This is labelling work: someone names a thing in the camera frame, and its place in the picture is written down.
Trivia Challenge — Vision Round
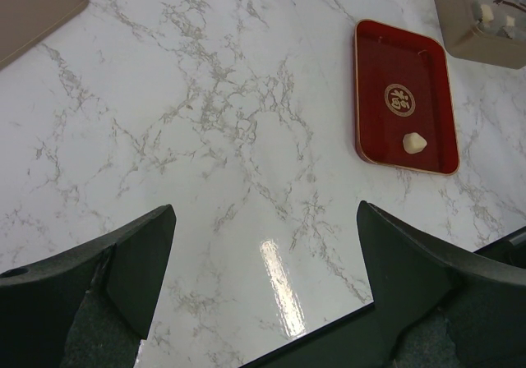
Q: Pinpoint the cream heart chocolate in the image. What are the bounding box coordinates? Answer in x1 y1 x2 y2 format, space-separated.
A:
403 132 427 154

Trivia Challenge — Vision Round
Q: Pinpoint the cream square chocolate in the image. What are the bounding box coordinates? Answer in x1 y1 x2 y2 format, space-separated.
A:
480 4 494 23

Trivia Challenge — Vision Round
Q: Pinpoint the red lacquer tray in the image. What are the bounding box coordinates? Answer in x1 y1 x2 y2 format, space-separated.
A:
353 20 459 175

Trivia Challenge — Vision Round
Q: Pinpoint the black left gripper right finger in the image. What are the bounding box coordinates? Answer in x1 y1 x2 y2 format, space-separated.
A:
357 201 525 367

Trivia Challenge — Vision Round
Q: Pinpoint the gold box lid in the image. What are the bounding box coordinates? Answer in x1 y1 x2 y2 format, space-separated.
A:
1 0 89 68

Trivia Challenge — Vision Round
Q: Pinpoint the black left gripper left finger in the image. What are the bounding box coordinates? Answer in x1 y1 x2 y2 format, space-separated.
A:
1 205 176 367

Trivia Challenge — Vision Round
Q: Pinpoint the gold chocolate box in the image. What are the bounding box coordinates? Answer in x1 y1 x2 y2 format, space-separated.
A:
434 0 525 70

